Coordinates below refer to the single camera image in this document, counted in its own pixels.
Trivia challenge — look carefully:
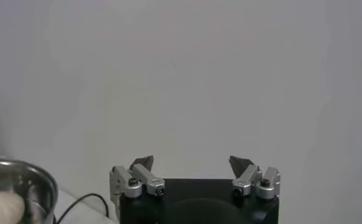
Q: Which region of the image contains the white steamed baozi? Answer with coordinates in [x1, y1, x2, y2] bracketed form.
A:
[0, 191, 26, 224]

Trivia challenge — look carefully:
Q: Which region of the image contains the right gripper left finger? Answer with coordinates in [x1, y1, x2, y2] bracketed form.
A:
[109, 155, 166, 211]

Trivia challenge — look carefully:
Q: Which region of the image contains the stainless steel steamer basket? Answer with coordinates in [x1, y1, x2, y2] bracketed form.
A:
[0, 156, 59, 224]

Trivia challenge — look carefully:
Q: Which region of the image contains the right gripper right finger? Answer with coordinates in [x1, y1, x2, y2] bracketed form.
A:
[228, 155, 281, 200]

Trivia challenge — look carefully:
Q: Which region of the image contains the black cooker power cord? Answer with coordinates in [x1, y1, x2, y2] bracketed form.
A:
[55, 193, 110, 224]

